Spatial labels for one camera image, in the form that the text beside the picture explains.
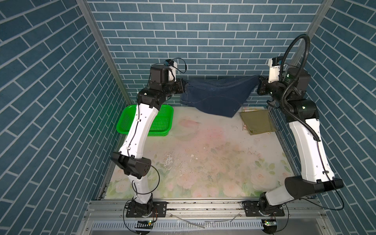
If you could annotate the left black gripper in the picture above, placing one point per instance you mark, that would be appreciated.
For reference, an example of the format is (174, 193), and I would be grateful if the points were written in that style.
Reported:
(179, 84)

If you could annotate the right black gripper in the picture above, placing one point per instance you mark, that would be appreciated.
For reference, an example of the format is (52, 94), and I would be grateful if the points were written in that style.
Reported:
(263, 83)

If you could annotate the green plastic basket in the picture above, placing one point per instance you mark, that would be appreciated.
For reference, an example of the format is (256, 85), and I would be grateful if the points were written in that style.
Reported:
(160, 127)

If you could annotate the olive khaki skirt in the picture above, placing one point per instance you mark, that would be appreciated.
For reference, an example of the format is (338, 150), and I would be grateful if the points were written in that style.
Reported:
(257, 122)

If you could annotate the dark navy skirt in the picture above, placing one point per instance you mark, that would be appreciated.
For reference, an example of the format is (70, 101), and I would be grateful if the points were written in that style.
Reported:
(222, 97)

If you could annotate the floral pastel skirt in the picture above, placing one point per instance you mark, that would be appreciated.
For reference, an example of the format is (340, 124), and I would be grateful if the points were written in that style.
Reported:
(249, 109)

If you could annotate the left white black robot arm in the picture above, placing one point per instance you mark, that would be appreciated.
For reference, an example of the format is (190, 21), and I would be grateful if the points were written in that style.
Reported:
(130, 157)

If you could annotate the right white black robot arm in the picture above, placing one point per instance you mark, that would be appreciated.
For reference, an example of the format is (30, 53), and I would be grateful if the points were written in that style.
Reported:
(303, 119)

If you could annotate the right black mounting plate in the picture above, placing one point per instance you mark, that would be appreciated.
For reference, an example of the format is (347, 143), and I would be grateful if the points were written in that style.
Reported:
(249, 208)

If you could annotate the black mounting plate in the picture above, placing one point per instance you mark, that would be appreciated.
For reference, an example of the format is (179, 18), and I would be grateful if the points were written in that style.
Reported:
(249, 208)
(160, 209)

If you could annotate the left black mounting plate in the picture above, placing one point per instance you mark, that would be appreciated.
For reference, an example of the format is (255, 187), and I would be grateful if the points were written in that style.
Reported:
(160, 209)

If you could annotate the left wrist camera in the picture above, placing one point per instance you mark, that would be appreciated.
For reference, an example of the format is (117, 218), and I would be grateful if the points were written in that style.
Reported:
(163, 73)

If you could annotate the right aluminium corner post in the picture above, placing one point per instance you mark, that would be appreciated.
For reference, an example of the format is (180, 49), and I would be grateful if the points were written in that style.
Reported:
(295, 79)

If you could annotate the aluminium corner post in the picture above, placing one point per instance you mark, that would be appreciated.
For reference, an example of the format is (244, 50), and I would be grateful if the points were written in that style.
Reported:
(295, 79)
(89, 18)

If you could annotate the left aluminium corner post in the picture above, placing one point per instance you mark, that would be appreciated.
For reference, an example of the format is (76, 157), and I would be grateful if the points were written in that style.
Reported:
(89, 18)

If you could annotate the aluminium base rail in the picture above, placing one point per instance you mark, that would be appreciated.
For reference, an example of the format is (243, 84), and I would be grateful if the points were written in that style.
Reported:
(201, 209)

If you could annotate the white slotted cable duct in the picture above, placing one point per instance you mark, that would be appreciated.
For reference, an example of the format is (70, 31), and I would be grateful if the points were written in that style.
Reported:
(178, 225)

